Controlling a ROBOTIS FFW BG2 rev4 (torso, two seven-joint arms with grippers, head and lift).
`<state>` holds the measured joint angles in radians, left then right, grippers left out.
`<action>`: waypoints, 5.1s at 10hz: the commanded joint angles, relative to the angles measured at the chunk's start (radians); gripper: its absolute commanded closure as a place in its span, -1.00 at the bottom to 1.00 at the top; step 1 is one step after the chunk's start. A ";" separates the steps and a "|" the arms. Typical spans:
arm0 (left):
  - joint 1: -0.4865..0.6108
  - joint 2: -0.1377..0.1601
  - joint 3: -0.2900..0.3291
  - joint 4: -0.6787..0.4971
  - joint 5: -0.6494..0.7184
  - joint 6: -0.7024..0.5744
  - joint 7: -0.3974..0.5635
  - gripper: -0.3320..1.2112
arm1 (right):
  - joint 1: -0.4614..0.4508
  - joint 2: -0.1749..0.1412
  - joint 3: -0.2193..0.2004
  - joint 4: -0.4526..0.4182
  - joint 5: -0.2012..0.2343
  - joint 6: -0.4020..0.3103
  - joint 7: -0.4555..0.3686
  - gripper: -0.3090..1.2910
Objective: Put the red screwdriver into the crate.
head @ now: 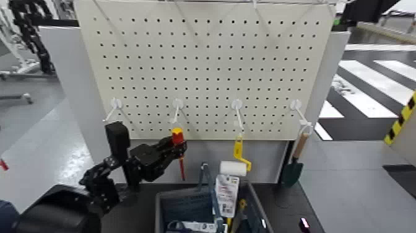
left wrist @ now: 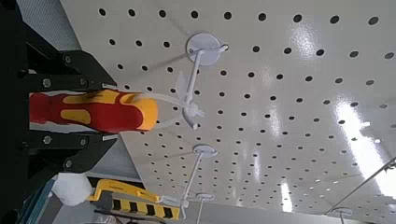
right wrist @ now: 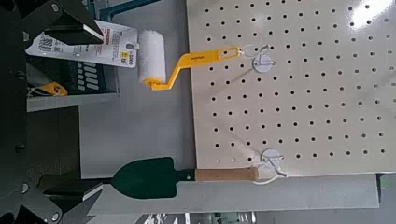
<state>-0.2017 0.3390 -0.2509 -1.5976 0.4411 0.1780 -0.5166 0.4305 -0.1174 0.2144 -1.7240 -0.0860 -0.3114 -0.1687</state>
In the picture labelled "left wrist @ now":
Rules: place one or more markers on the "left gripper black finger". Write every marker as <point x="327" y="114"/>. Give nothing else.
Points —
<point x="71" y="82"/>
<point x="71" y="141"/>

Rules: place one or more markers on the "red yellow screwdriver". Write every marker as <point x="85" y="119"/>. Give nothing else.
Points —
<point x="102" y="112"/>

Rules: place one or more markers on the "blue bar clamp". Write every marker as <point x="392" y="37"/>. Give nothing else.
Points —
<point x="40" y="202"/>

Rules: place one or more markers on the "white partition panel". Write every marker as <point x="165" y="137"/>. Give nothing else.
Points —
<point x="46" y="18"/>

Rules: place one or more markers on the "yellow black tool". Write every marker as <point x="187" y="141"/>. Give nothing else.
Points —
<point x="146" y="209"/>

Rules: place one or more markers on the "white zip tie loop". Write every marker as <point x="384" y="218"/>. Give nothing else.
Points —
<point x="174" y="101"/>

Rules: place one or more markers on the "white pegboard hook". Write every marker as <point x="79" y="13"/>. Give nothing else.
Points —
<point x="203" y="48"/>
<point x="205" y="151"/>
<point x="204" y="197"/>

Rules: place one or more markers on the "cream perforated pegboard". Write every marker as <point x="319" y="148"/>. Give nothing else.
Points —
<point x="280" y="109"/>

